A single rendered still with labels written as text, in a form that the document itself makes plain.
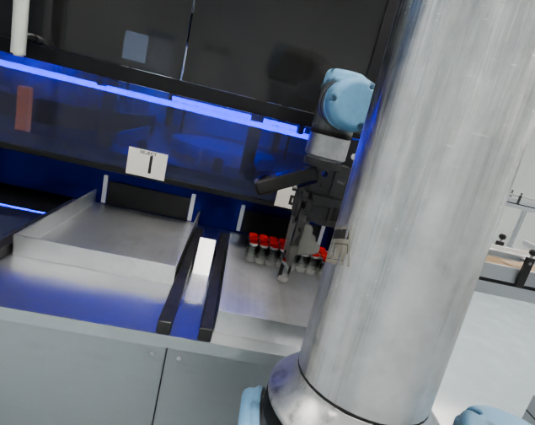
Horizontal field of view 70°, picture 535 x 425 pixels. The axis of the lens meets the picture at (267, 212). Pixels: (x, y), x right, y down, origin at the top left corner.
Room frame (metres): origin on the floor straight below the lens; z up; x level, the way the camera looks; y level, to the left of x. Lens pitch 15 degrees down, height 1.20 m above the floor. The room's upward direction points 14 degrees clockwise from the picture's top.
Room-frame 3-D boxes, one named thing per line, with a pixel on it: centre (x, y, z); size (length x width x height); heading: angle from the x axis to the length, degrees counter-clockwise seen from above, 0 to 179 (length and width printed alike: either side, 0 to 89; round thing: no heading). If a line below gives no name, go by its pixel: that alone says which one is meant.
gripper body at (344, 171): (0.71, -0.09, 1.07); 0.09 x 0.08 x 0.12; 96
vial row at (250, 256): (0.77, -0.07, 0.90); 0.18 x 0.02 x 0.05; 96
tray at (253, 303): (0.66, -0.08, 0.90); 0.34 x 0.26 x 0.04; 6
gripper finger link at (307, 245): (0.68, -0.08, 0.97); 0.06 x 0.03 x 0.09; 96
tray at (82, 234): (0.74, 0.27, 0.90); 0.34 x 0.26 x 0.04; 7
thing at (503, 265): (1.09, -0.57, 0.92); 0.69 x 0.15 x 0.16; 97
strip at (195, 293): (0.61, 0.09, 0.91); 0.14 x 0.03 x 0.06; 7
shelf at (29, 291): (0.69, 0.10, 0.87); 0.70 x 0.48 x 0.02; 97
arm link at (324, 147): (0.71, -0.08, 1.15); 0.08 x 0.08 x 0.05
